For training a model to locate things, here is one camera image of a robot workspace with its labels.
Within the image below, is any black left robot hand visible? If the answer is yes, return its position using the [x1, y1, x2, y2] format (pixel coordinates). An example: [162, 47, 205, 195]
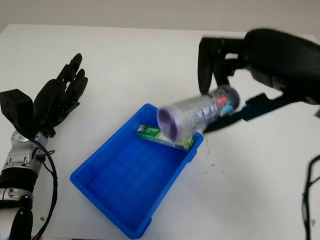
[31, 52, 89, 138]

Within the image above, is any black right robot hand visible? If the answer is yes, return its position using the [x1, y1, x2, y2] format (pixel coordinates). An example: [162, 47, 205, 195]
[197, 28, 320, 135]

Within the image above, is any green toothpaste box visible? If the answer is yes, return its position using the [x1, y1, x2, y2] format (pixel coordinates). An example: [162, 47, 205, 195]
[136, 123, 196, 153]

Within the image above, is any blue plastic tray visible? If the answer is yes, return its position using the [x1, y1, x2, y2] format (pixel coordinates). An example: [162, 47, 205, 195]
[69, 103, 205, 240]

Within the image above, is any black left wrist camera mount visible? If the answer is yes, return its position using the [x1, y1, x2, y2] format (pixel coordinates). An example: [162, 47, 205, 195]
[0, 88, 36, 133]

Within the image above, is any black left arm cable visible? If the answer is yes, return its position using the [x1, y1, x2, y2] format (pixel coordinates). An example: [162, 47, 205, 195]
[29, 137, 59, 240]

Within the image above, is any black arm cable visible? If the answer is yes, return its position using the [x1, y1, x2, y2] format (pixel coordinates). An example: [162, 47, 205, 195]
[302, 154, 320, 240]
[29, 137, 59, 240]

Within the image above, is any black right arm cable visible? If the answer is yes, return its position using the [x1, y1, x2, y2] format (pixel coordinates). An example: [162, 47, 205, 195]
[302, 154, 320, 240]

